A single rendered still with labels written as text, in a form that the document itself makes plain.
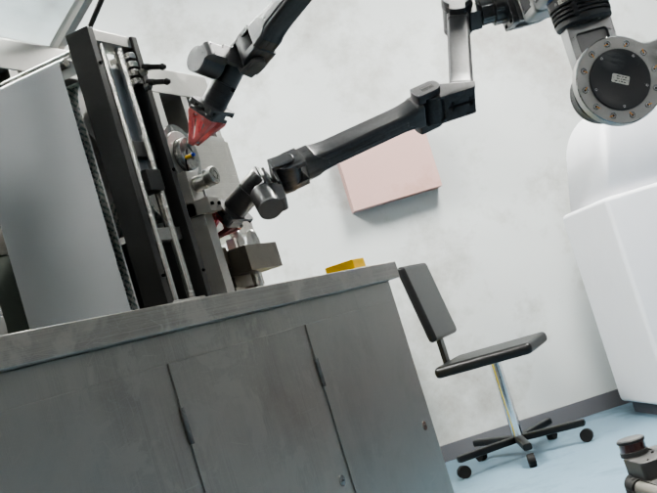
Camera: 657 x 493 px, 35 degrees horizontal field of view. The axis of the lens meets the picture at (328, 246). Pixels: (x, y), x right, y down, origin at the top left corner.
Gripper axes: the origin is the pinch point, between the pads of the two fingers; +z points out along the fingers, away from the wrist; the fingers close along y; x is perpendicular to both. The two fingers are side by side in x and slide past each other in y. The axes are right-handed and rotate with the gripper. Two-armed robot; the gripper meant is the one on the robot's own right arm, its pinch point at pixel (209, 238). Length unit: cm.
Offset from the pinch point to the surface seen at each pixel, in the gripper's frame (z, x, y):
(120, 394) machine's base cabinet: -12, -39, -88
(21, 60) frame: 2, 62, -7
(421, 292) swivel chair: 41, -1, 237
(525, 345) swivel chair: 22, -50, 228
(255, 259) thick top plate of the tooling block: -1.9, -9.2, 7.1
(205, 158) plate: 12, 43, 66
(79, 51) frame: -26, 23, -50
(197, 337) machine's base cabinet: -14, -34, -64
